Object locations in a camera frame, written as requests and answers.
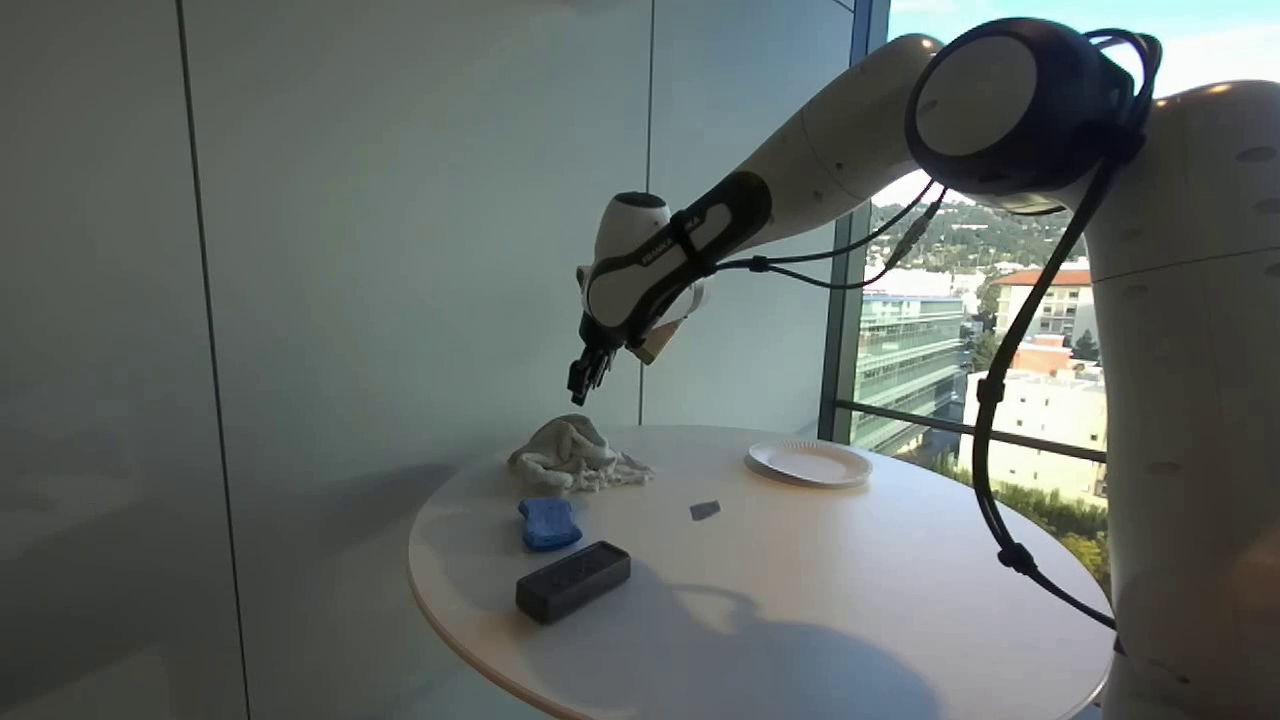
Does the white paper plate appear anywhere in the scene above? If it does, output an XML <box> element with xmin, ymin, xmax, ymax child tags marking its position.
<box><xmin>744</xmin><ymin>441</ymin><xmax>874</xmax><ymax>494</ymax></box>

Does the dark window frame post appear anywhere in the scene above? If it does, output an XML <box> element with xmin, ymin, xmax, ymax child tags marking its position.
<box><xmin>814</xmin><ymin>0</ymin><xmax>896</xmax><ymax>443</ymax></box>

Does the glass office building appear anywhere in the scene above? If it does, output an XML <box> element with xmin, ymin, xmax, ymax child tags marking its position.
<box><xmin>851</xmin><ymin>291</ymin><xmax>973</xmax><ymax>463</ymax></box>

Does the white flat roofed building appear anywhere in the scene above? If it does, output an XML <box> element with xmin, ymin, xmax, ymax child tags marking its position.
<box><xmin>960</xmin><ymin>363</ymin><xmax>1113</xmax><ymax>505</ymax></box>

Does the black rectangular block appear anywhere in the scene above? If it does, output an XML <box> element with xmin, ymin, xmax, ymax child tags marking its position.
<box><xmin>512</xmin><ymin>537</ymin><xmax>636</xmax><ymax>630</ymax></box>

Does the black window railing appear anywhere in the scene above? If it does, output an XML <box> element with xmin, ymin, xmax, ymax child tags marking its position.
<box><xmin>836</xmin><ymin>396</ymin><xmax>1113</xmax><ymax>469</ymax></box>

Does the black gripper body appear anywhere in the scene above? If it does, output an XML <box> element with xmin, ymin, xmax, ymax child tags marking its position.
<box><xmin>579</xmin><ymin>308</ymin><xmax>632</xmax><ymax>371</ymax></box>

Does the orange roofed white building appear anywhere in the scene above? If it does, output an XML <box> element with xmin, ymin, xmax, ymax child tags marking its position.
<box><xmin>992</xmin><ymin>264</ymin><xmax>1101</xmax><ymax>352</ymax></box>

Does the blue sponge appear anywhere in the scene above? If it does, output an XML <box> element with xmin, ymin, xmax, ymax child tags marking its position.
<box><xmin>516</xmin><ymin>494</ymin><xmax>586</xmax><ymax>555</ymax></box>

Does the white towel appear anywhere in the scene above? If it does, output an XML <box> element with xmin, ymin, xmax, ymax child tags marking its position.
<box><xmin>505</xmin><ymin>414</ymin><xmax>652</xmax><ymax>497</ymax></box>

